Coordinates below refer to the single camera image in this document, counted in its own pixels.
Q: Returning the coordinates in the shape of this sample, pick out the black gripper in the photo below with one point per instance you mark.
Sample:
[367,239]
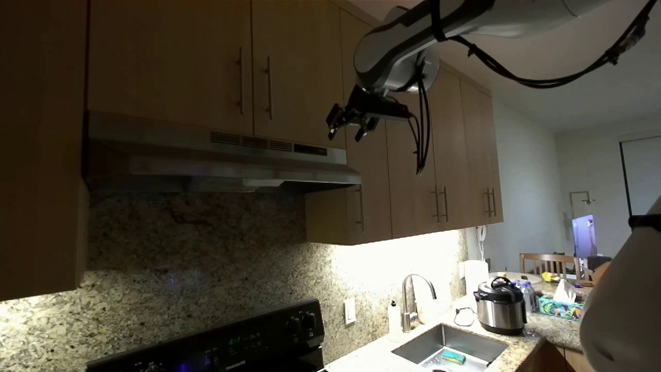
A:
[363,111]

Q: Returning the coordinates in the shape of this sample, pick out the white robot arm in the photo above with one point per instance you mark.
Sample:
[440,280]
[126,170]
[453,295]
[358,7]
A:
[395,57]

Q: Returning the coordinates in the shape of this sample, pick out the black electric stove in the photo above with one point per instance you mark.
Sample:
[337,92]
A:
[287,340]

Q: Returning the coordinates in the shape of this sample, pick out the wooden upper cabinets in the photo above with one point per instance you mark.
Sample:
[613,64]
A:
[262,68]

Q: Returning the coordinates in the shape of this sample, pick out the white soap bottle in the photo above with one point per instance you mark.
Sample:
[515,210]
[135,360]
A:
[393,318]

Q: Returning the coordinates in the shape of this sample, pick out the chrome faucet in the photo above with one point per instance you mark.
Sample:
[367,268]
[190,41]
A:
[411,313]

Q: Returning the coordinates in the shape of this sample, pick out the wooden chair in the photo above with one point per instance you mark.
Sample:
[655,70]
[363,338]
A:
[545,264]

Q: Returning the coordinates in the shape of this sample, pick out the silver pressure cooker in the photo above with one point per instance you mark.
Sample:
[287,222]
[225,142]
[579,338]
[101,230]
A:
[499,306]

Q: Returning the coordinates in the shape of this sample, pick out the stainless range hood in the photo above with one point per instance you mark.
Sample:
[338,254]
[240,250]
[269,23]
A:
[129,154]

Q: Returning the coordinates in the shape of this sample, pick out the steel kitchen sink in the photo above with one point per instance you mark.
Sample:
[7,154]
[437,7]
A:
[450,349]

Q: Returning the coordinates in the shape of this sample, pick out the green tissue box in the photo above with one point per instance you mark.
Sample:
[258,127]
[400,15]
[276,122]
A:
[562,302]

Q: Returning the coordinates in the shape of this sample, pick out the white wall outlet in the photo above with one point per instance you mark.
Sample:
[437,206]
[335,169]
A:
[350,310]

